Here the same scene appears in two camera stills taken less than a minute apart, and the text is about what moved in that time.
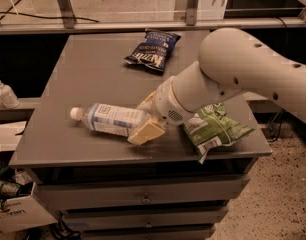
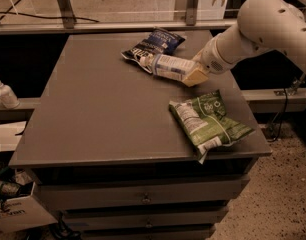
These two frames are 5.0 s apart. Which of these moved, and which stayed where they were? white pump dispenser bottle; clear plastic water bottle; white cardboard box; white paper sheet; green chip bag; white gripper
Moved: white gripper; clear plastic water bottle
Stayed: white pump dispenser bottle; green chip bag; white paper sheet; white cardboard box
